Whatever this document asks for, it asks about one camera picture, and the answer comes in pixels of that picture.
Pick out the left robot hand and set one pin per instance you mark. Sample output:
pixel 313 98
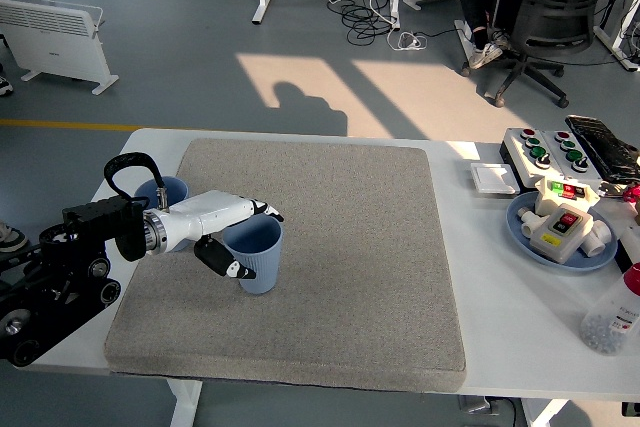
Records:
pixel 210 214

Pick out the blue ribbed cup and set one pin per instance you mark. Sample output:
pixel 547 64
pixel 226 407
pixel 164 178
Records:
pixel 262 267
pixel 175 189

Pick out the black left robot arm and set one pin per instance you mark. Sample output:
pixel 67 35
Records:
pixel 95 224

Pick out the white push-button control box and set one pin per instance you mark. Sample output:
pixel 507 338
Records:
pixel 555 162

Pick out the grey-brown mat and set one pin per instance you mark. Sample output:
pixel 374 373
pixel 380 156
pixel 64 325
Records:
pixel 320 257

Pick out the white table leg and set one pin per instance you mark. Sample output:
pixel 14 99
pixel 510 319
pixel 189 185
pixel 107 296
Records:
pixel 184 404
pixel 542 414

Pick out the person's dark shoe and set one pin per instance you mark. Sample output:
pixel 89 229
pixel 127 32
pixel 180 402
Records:
pixel 10 237

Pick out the person's black-white shoe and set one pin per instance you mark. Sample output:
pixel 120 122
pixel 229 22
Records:
pixel 5 86

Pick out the blue plate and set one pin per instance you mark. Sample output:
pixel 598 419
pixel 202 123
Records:
pixel 517 237

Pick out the white pipe fitting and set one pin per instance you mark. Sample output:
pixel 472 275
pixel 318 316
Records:
pixel 600 239
pixel 530 221

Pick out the grey power strip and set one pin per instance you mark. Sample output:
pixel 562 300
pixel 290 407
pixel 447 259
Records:
pixel 480 406

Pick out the person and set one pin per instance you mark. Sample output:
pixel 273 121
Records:
pixel 475 2

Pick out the white green-red button box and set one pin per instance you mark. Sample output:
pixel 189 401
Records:
pixel 550 199

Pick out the black office chair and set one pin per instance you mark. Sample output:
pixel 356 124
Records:
pixel 555 12

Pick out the black keyboard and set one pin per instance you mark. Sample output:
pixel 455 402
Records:
pixel 607 149

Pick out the clear bottle with red cap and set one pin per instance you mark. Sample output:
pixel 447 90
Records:
pixel 612 317

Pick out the small red object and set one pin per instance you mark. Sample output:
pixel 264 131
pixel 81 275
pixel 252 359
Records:
pixel 635 194

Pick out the white wall switch plate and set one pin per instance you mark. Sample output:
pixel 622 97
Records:
pixel 492 179

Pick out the white red-black switch box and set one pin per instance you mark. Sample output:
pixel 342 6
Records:
pixel 557 237

